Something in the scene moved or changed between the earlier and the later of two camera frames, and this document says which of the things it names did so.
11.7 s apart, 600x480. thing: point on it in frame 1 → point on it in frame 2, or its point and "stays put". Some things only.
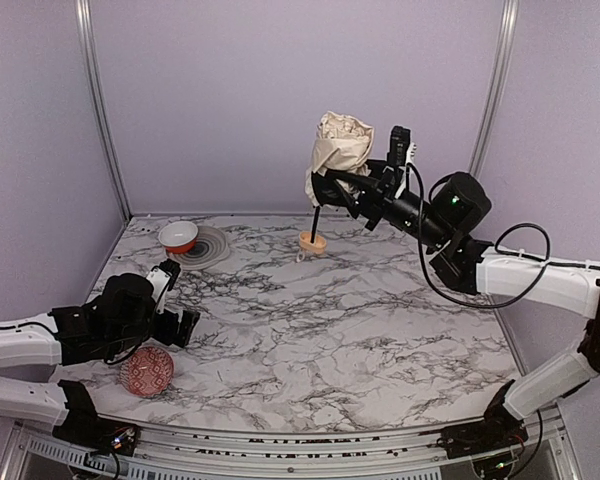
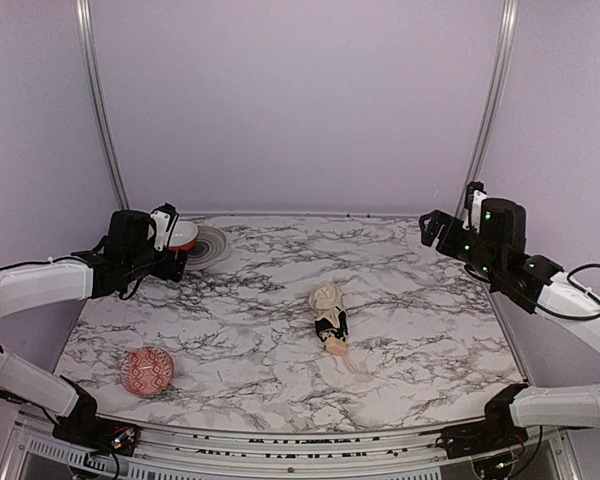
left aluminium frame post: (93, 75) stays put
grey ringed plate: (211, 248) stays put
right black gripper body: (380, 195) → (443, 236)
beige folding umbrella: (341, 144) → (332, 319)
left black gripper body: (181, 327) → (172, 265)
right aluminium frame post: (496, 82) stays put
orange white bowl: (178, 237) stays put
